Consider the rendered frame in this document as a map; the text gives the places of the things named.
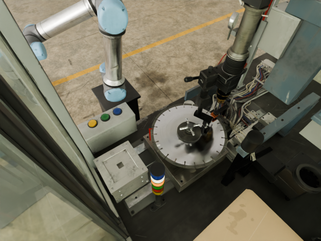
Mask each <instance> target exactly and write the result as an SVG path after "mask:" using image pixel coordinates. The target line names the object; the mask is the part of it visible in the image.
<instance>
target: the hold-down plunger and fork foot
mask: <svg viewBox="0 0 321 241"><path fill-rule="evenodd" d="M202 110H203V107H202V108H199V107H198V109H197V110H196V111H195V112H194V116H195V117H198V118H200V119H202V120H203V126H204V127H206V124H207V123H208V125H209V124H210V123H211V121H212V120H213V117H212V116H210V115H207V114H205V113H203V112H202Z"/></svg>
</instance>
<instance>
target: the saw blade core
mask: <svg viewBox="0 0 321 241"><path fill-rule="evenodd" d="M192 107H193V108H192ZM197 109H198V107H196V106H190V105H184V106H183V105H182V106H176V107H173V108H170V109H169V110H166V111H165V112H163V114H161V115H160V116H159V117H158V119H157V121H156V123H155V125H154V130H153V135H154V140H155V142H156V145H159V144H160V146H158V148H159V150H160V151H161V152H162V153H163V154H164V155H165V156H167V154H168V156H167V157H168V158H169V159H171V160H172V161H174V162H177V163H180V164H184V162H186V163H185V165H194V162H195V165H200V164H204V162H205V163H207V162H209V161H211V160H213V159H214V158H215V157H217V155H218V154H219V153H220V152H221V150H222V148H223V145H224V142H225V133H224V131H223V130H224V129H223V127H222V125H221V124H220V122H219V120H218V119H217V118H213V120H212V121H211V123H210V124H209V126H206V127H204V126H203V120H202V119H200V118H198V117H195V116H194V112H195V111H196V110H197ZM202 112H203V113H205V114H207V115H210V114H211V113H210V112H208V111H207V110H205V109H203V110H202ZM210 116H211V115H210ZM186 118H187V119H188V121H191V122H194V123H196V124H198V123H200V125H199V127H200V129H201V136H200V138H199V139H198V140H197V141H195V142H184V141H182V140H181V139H180V138H179V137H178V135H177V128H178V126H179V125H180V124H181V123H183V122H186ZM220 130H222V131H220ZM221 137H222V138H221ZM157 141H159V142H157ZM161 148H162V149H161ZM217 151H218V152H217ZM211 157H212V158H211ZM175 159H176V161H175ZM203 160H204V162H203Z"/></svg>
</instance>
